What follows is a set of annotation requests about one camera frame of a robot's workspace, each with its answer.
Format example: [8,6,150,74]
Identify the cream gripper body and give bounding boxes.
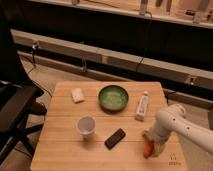
[142,130,168,158]

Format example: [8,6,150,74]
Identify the red orange pepper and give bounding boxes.
[143,142,154,158]

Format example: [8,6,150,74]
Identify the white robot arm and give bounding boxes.
[142,104,213,158]

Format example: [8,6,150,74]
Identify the white tube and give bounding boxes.
[135,91,149,121]

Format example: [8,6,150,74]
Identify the black rectangular block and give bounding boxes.
[104,128,126,150]

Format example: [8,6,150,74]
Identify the green bowl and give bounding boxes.
[98,85,129,111]

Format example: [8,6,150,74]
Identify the white paper cup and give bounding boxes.
[77,116,96,139]

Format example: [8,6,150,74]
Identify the white sponge piece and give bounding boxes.
[71,88,85,103]

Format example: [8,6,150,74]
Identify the black office chair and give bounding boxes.
[0,5,47,165]

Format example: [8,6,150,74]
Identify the grey wall rail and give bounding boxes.
[11,30,213,81]

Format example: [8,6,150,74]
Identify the black hanging cable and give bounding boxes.
[134,9,154,73]

